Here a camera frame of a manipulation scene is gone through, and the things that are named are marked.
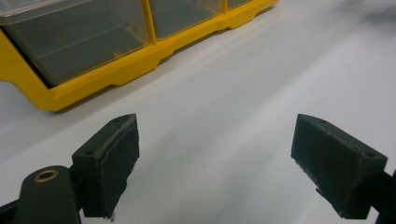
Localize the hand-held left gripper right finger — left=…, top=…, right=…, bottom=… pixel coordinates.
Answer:
left=290, top=113, right=389, bottom=219

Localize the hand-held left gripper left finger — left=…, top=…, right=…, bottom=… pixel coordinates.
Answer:
left=72, top=113, right=140, bottom=218

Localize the yellow black organizer cabinet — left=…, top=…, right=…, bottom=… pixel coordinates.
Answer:
left=0, top=0, right=279, bottom=112

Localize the clear plastic drawer bin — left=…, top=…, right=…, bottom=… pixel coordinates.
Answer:
left=0, top=0, right=151, bottom=88

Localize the grid of clear drawers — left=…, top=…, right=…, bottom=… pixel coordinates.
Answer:
left=148, top=0, right=253, bottom=40

